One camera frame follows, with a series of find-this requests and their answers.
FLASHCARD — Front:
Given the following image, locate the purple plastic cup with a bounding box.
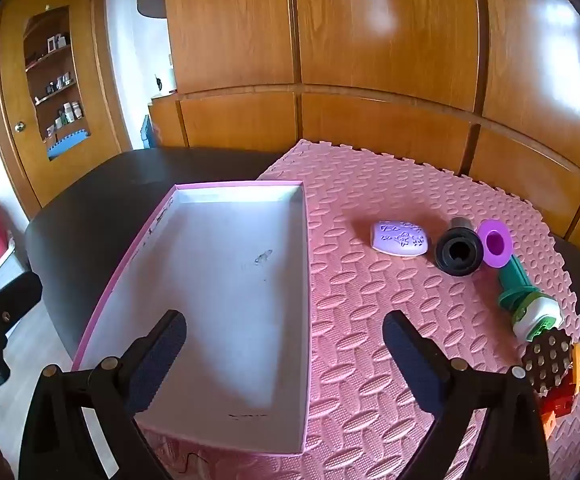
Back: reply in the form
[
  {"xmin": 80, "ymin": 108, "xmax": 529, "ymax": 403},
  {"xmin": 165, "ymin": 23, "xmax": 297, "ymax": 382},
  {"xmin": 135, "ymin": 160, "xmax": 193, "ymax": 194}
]
[{"xmin": 476, "ymin": 218, "xmax": 514, "ymax": 269}]

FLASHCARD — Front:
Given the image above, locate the red toy piece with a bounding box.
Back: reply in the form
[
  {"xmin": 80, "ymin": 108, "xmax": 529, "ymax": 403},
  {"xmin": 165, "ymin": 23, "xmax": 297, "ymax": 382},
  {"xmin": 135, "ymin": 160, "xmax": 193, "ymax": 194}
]
[{"xmin": 544, "ymin": 382, "xmax": 576, "ymax": 417}]

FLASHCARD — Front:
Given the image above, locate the black plastic cylinder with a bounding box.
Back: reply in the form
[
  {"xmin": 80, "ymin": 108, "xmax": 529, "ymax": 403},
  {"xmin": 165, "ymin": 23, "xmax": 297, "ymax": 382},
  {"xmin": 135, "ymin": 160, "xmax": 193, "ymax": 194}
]
[{"xmin": 435, "ymin": 217, "xmax": 485, "ymax": 277}]

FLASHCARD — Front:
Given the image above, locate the white and green toy piece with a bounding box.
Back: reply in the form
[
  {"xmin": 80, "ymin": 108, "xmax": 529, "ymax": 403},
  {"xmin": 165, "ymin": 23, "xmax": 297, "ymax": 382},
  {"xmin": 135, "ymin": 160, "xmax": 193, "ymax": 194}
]
[{"xmin": 512, "ymin": 294, "xmax": 564, "ymax": 345}]

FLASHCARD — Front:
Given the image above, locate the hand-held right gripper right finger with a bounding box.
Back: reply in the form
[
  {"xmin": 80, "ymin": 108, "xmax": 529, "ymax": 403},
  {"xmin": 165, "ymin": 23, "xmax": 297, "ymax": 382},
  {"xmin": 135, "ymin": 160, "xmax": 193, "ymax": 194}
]
[{"xmin": 382, "ymin": 309, "xmax": 553, "ymax": 480}]

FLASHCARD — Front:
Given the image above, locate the green ribbed toy piece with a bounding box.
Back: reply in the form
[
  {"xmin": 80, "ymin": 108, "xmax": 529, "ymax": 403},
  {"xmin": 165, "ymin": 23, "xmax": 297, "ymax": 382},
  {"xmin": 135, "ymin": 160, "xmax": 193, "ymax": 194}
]
[{"xmin": 497, "ymin": 255, "xmax": 545, "ymax": 313}]

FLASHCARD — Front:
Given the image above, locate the wooden display cabinet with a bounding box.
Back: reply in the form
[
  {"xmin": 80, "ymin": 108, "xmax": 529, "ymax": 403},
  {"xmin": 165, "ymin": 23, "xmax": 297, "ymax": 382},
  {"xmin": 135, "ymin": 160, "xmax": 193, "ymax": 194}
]
[{"xmin": 0, "ymin": 0, "xmax": 133, "ymax": 221}]

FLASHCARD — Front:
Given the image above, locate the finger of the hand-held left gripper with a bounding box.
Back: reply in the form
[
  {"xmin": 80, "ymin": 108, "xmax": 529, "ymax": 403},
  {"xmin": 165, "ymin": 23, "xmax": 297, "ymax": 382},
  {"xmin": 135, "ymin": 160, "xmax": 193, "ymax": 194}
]
[{"xmin": 0, "ymin": 271, "xmax": 43, "ymax": 342}]

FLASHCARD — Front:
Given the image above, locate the pink cardboard box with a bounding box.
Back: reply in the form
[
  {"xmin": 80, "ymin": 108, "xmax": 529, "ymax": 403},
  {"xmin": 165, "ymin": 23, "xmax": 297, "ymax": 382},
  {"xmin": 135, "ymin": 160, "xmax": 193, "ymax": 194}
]
[{"xmin": 71, "ymin": 180, "xmax": 313, "ymax": 457}]

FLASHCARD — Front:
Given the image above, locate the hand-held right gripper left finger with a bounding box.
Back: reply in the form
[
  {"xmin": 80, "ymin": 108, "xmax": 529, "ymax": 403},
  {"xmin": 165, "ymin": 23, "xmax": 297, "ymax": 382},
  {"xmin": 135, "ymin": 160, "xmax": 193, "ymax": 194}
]
[{"xmin": 18, "ymin": 309, "xmax": 188, "ymax": 480}]

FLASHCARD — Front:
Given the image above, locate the purple oval soap case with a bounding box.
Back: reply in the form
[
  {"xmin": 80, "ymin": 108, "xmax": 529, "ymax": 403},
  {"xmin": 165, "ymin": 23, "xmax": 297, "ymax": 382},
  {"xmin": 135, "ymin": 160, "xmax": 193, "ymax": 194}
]
[{"xmin": 370, "ymin": 220, "xmax": 431, "ymax": 257}]

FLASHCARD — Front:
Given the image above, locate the brown perforated disc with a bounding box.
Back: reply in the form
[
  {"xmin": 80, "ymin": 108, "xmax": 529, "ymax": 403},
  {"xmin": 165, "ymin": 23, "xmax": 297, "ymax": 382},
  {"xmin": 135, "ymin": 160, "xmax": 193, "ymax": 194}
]
[{"xmin": 522, "ymin": 330, "xmax": 573, "ymax": 391}]

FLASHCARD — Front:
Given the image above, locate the pink foam puzzle mat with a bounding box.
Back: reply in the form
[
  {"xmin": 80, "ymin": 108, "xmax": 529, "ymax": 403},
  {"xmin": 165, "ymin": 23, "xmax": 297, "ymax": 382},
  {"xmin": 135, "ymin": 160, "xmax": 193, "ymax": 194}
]
[{"xmin": 145, "ymin": 139, "xmax": 580, "ymax": 480}]

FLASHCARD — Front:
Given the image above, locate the wooden wardrobe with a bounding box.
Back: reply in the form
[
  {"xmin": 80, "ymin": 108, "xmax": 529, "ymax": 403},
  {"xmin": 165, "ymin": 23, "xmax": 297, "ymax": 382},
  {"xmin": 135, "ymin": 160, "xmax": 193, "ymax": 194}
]
[{"xmin": 147, "ymin": 0, "xmax": 580, "ymax": 261}]

